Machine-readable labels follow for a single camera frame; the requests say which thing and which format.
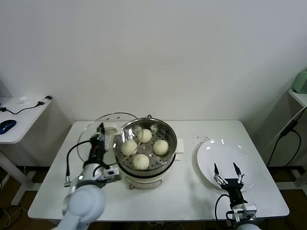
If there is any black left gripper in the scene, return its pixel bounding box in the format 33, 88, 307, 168
87, 122, 107, 166

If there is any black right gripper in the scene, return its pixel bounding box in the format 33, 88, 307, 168
213, 162, 248, 205

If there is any glass lid with cream handle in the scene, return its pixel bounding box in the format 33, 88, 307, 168
77, 111, 140, 166

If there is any white steamed baozi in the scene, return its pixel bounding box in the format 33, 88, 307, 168
137, 128, 153, 143
131, 153, 150, 170
120, 140, 138, 156
153, 139, 169, 156

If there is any stainless steel steamer basket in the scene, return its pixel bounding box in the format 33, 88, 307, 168
112, 117, 185, 171

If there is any white round plate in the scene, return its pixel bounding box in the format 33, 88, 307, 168
196, 138, 259, 192

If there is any cream electric cooker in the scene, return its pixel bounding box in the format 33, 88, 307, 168
115, 153, 184, 191

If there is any white side desk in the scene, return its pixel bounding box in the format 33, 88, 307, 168
0, 95, 72, 207

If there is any blue computer mouse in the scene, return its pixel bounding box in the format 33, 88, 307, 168
0, 119, 17, 134

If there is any white side table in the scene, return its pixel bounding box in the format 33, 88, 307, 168
266, 88, 307, 192

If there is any pale green appliance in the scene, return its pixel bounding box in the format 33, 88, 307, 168
293, 69, 307, 94

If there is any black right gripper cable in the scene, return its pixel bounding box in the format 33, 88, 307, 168
214, 194, 235, 224

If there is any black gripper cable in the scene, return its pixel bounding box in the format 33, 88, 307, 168
64, 140, 93, 187
214, 194, 235, 224

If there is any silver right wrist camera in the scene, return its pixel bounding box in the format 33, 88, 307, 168
230, 202, 257, 222

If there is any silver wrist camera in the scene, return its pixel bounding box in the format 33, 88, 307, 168
97, 166, 122, 184
230, 202, 257, 222

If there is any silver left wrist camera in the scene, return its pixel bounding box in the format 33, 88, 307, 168
97, 166, 122, 184

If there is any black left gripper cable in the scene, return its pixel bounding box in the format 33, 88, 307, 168
64, 140, 93, 187

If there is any black power adapter cable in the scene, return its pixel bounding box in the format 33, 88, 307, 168
266, 119, 302, 167

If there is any black desk cable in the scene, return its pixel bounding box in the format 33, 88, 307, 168
0, 102, 45, 115

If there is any pale floor cable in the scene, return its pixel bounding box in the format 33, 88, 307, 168
0, 207, 27, 228

